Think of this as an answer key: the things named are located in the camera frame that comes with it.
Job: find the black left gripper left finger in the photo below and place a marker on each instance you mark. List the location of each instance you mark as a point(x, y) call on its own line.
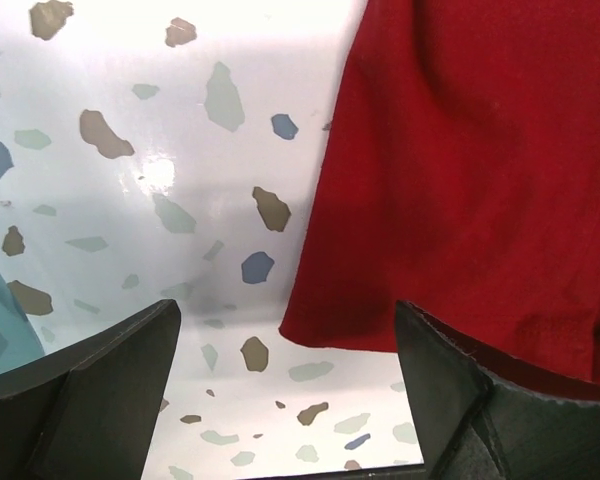
point(88, 411)

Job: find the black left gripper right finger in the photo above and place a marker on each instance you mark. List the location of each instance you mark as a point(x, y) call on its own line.
point(480, 413)

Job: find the dark red t shirt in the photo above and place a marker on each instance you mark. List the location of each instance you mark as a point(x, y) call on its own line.
point(462, 174)

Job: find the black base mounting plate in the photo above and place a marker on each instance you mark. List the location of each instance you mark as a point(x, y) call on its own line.
point(401, 472)

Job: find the translucent blue plastic bin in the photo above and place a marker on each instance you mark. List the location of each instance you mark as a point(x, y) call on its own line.
point(19, 344)

